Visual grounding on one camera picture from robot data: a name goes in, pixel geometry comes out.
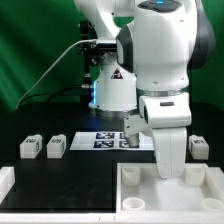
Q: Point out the paper sheet with markers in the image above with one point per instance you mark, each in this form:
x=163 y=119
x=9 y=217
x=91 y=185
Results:
x=106 y=140

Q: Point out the black camera on stand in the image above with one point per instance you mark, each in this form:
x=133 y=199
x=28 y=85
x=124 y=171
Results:
x=105 y=45

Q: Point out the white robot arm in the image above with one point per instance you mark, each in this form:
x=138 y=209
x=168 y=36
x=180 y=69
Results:
x=145 y=48

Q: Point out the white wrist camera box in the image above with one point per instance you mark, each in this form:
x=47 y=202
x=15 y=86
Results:
x=159 y=118

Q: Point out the white left obstacle block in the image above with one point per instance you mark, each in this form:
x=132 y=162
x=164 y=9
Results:
x=7 y=180

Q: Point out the white square tabletop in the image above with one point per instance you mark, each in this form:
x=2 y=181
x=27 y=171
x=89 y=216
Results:
x=199 y=188

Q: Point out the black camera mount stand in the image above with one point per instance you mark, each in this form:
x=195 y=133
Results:
x=87 y=32

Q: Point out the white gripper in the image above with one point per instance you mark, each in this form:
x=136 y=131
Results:
x=170 y=150

